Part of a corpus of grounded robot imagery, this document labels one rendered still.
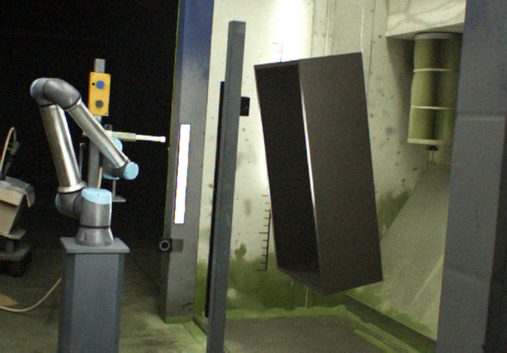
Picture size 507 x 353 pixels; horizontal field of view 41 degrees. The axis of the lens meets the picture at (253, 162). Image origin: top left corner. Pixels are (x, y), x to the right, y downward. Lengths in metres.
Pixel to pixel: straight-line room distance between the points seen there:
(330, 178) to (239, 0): 1.51
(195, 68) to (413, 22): 1.45
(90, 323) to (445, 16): 2.70
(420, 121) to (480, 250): 2.92
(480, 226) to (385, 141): 3.21
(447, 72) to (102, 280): 2.51
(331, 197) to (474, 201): 1.79
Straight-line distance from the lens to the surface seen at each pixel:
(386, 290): 4.57
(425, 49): 4.57
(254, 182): 4.43
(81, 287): 3.45
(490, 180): 1.66
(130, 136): 4.06
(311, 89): 3.33
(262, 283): 4.57
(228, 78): 2.30
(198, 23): 4.31
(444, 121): 4.53
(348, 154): 3.44
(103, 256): 3.43
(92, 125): 3.46
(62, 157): 3.54
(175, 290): 4.39
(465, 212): 1.73
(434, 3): 4.46
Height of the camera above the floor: 1.28
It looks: 3 degrees down
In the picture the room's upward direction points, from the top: 4 degrees clockwise
